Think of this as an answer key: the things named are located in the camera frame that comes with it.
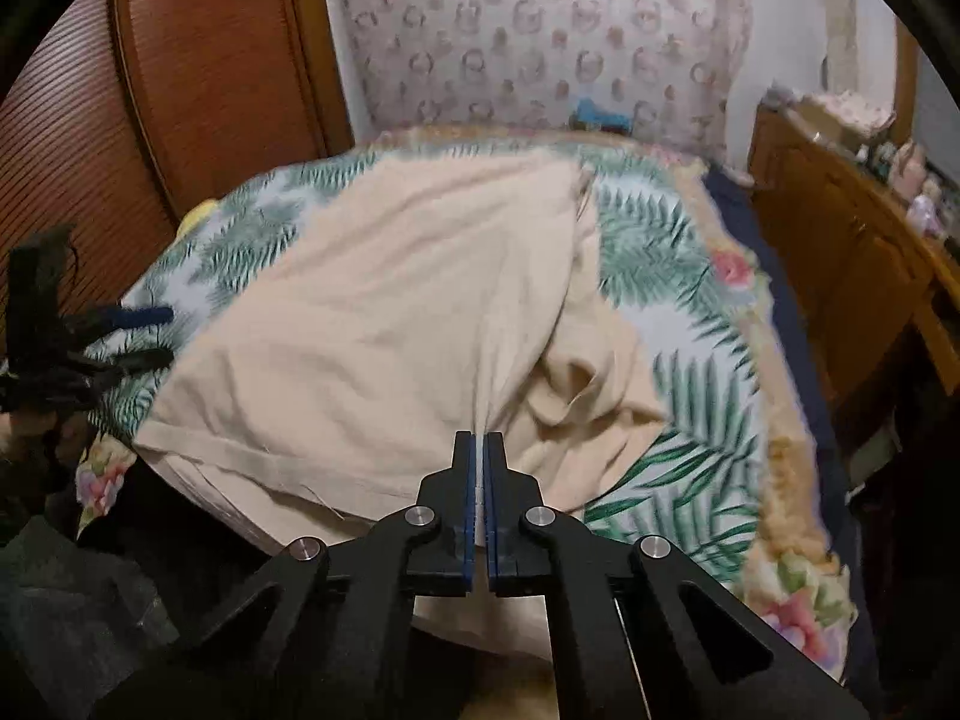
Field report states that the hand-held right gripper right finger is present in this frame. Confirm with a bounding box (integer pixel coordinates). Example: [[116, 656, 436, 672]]
[[486, 433, 871, 720]]

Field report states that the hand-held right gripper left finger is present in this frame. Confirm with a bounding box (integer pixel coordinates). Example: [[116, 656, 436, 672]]
[[90, 431, 477, 720]]

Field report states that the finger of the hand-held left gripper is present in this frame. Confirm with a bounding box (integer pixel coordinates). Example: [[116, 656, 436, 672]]
[[75, 349, 177, 383], [75, 304, 175, 335]]

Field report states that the peach printed t-shirt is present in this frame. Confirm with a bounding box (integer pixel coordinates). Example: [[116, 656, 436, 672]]
[[131, 157, 668, 661]]

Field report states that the wooden wardrobe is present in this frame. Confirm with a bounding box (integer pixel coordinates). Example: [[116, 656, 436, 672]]
[[0, 0, 353, 361]]

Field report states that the floral leaf print blanket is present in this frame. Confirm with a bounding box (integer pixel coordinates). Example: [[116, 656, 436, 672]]
[[75, 127, 860, 680]]

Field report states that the navy bedsheet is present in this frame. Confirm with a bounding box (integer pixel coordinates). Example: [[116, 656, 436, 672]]
[[701, 169, 882, 706]]

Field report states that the small blue item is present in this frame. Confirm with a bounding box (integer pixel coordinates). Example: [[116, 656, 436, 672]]
[[570, 99, 631, 128]]

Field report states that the wooden dresser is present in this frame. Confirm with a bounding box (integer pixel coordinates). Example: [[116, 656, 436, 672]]
[[750, 105, 960, 428]]

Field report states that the floral patterned headboard cloth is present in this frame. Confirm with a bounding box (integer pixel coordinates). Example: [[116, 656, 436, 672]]
[[330, 0, 755, 158]]

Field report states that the floral cloth bundle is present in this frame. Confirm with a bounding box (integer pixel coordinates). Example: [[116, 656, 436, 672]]
[[799, 90, 897, 132]]

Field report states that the pink figurine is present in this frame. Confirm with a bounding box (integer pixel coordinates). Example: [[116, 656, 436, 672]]
[[889, 139, 927, 200]]

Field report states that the white hanging cloth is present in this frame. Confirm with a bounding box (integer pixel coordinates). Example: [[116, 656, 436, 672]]
[[817, 0, 860, 91]]

